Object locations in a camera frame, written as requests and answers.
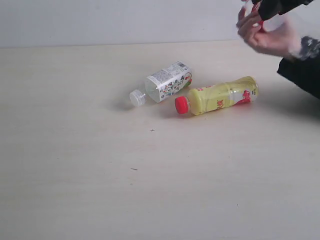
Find clear cola bottle red label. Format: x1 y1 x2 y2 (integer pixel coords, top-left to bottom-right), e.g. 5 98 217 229
241 0 320 62

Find yellow juice bottle red cap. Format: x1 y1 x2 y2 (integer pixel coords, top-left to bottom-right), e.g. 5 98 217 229
174 76 259 116

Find square clear bottle floral label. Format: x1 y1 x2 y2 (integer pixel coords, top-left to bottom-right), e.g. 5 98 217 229
129 61 192 107

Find person's open bare hand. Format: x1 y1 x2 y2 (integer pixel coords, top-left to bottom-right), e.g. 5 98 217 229
236 7 302 61

